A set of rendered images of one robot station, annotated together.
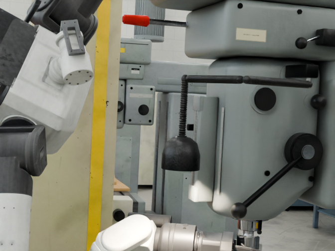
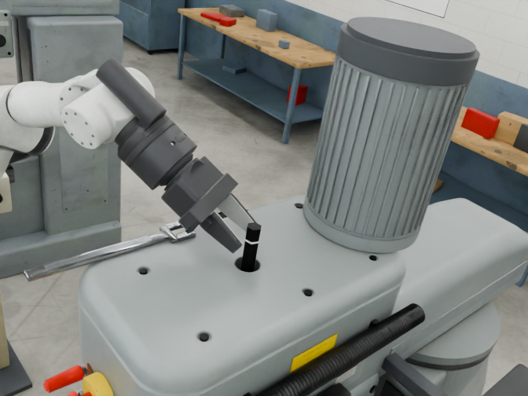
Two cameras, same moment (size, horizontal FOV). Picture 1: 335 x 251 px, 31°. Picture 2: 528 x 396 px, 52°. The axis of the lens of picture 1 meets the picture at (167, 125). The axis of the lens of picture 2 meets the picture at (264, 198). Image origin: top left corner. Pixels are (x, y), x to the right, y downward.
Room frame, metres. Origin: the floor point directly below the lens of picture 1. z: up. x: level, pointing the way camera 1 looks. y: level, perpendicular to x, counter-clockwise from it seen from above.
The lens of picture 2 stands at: (0.67, 0.11, 2.37)
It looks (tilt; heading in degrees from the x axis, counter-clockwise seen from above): 30 degrees down; 332
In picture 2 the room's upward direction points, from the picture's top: 9 degrees clockwise
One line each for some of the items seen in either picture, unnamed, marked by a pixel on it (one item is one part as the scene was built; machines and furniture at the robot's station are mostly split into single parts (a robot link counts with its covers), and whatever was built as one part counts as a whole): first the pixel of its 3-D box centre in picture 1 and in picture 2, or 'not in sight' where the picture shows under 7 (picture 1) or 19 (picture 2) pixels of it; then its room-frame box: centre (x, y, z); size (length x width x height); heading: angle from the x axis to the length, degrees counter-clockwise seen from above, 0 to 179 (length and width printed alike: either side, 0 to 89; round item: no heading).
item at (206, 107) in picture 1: (203, 148); not in sight; (1.21, -0.07, 1.45); 0.04 x 0.04 x 0.21; 17
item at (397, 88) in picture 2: not in sight; (383, 135); (1.32, -0.42, 2.05); 0.20 x 0.20 x 0.32
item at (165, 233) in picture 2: not in sight; (115, 250); (1.31, 0.00, 1.89); 0.24 x 0.04 x 0.01; 106
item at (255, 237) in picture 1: (248, 236); not in sight; (1.24, -0.18, 1.26); 0.05 x 0.05 x 0.01
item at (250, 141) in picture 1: (256, 137); not in sight; (1.24, -0.18, 1.47); 0.21 x 0.19 x 0.32; 17
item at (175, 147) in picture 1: (181, 152); not in sight; (1.12, -0.03, 1.44); 0.07 x 0.07 x 0.06
